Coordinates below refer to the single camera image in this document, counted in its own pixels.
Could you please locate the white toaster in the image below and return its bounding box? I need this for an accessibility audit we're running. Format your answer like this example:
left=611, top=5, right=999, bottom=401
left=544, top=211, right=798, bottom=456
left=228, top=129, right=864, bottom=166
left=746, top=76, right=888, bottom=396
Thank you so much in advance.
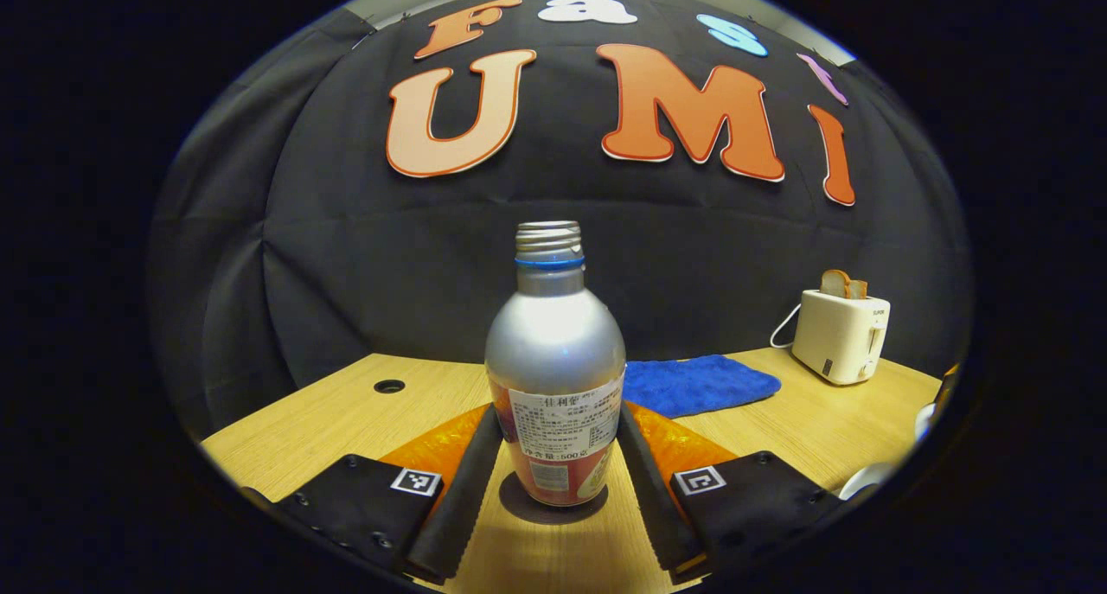
left=791, top=289, right=892, bottom=386

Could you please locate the black backdrop cloth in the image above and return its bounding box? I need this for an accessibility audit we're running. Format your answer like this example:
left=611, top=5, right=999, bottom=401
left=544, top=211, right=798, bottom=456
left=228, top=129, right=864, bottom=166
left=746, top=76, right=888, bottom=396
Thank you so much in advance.
left=147, top=0, right=976, bottom=439

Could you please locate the blue towel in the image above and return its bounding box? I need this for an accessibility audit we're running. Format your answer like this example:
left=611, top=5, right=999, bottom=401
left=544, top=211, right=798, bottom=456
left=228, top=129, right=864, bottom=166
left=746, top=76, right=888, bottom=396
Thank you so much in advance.
left=621, top=354, right=783, bottom=419

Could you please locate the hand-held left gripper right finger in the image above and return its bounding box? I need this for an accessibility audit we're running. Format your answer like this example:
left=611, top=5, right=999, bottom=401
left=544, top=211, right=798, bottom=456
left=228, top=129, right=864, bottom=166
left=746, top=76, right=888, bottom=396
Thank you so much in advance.
left=616, top=401, right=844, bottom=582

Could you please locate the silver water bottle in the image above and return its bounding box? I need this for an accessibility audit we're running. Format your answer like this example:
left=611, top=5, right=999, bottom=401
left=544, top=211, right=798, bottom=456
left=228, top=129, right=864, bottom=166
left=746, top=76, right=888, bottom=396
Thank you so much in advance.
left=483, top=220, right=627, bottom=508

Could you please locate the white teacup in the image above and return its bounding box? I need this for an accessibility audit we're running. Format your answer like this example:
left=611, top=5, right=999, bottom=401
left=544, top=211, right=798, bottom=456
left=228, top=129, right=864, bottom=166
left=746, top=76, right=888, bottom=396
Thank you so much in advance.
left=837, top=462, right=905, bottom=501

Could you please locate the white toaster cable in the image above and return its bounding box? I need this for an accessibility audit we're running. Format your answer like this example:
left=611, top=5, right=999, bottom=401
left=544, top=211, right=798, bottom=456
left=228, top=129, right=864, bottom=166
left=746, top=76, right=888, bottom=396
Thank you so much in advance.
left=769, top=303, right=803, bottom=350

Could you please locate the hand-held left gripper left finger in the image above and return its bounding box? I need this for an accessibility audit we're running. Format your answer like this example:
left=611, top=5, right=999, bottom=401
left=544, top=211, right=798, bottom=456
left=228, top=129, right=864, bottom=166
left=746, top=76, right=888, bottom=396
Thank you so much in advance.
left=242, top=404, right=505, bottom=586

